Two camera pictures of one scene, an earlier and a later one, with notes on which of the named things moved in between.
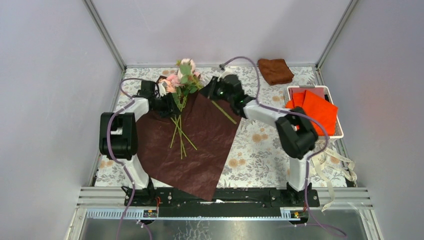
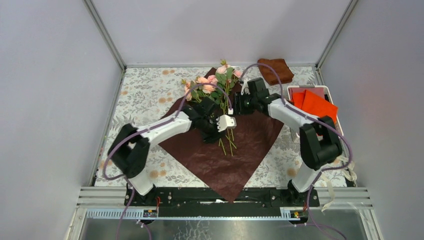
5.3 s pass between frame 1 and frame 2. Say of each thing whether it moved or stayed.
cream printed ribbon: stayed
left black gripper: moved
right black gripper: moved
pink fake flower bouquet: moved
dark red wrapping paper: moved
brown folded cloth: stayed
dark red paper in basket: stayed
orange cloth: stayed
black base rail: stayed
